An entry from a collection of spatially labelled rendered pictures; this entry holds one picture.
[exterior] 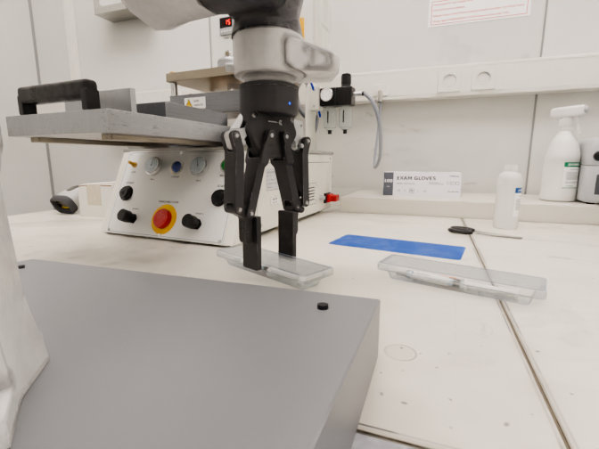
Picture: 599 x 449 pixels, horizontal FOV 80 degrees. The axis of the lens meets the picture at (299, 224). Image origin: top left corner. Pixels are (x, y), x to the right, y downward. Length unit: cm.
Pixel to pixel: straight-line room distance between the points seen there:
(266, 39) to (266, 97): 6
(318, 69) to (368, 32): 101
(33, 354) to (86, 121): 39
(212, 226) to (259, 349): 49
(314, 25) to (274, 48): 60
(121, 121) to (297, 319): 39
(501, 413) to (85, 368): 24
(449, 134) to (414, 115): 14
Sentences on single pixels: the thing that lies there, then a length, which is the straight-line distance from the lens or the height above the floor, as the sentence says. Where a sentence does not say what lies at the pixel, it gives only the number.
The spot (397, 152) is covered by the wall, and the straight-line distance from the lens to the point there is 137.
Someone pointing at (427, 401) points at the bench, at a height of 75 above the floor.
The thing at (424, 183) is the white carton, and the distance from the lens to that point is 116.
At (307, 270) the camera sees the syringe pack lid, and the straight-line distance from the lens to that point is 44.
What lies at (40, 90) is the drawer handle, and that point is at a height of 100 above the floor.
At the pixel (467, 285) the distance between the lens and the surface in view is 45.
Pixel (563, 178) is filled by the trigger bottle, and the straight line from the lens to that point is 117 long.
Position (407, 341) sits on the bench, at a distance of 34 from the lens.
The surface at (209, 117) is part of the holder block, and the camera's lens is 70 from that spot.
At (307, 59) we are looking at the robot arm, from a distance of 46.
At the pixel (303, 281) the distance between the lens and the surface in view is 41.
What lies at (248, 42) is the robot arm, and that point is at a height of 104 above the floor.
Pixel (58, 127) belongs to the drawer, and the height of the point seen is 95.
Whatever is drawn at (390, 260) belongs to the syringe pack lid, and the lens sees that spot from 49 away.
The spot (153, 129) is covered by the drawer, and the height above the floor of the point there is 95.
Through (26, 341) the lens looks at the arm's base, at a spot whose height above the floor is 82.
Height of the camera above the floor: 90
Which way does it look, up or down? 10 degrees down
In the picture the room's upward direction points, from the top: straight up
